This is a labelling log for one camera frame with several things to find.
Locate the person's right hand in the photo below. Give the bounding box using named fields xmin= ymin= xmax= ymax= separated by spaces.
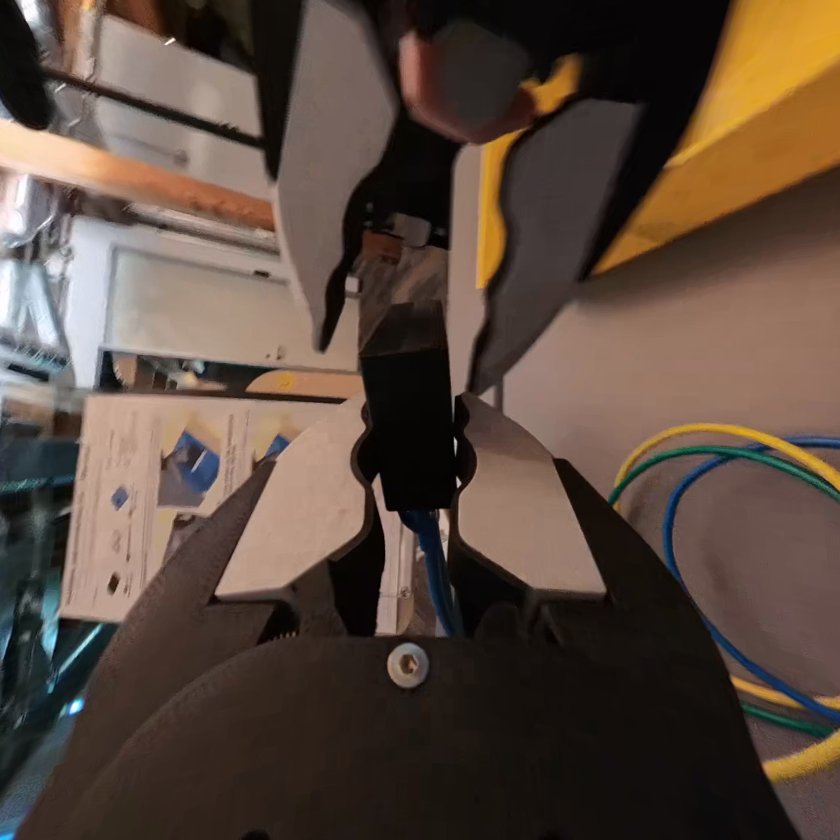
xmin=395 ymin=23 xmax=559 ymax=145

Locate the blue ethernet cable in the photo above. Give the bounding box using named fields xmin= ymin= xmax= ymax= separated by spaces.
xmin=399 ymin=436 xmax=840 ymax=723

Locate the green ethernet cable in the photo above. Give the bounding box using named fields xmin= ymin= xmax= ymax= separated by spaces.
xmin=607 ymin=446 xmax=840 ymax=739

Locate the printed instruction sheet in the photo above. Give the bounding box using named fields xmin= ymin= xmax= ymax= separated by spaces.
xmin=59 ymin=394 xmax=421 ymax=634

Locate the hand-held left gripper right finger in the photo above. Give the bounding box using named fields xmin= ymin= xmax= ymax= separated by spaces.
xmin=449 ymin=392 xmax=609 ymax=599

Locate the black network switch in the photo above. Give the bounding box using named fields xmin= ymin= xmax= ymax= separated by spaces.
xmin=360 ymin=302 xmax=458 ymax=513

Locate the black round-base pole stand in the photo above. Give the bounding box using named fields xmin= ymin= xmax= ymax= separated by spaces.
xmin=0 ymin=0 xmax=266 ymax=151

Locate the white door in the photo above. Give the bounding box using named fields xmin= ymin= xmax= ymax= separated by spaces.
xmin=98 ymin=243 xmax=362 ymax=370

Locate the yellow plastic bin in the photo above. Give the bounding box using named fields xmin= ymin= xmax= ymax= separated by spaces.
xmin=476 ymin=0 xmax=840 ymax=290

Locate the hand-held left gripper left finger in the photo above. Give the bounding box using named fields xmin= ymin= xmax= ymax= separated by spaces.
xmin=213 ymin=394 xmax=382 ymax=599

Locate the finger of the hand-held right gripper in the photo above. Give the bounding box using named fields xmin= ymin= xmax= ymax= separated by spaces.
xmin=467 ymin=98 xmax=647 ymax=395
xmin=276 ymin=0 xmax=401 ymax=355

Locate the yellow ethernet cable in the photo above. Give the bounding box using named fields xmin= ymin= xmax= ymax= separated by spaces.
xmin=610 ymin=423 xmax=840 ymax=782

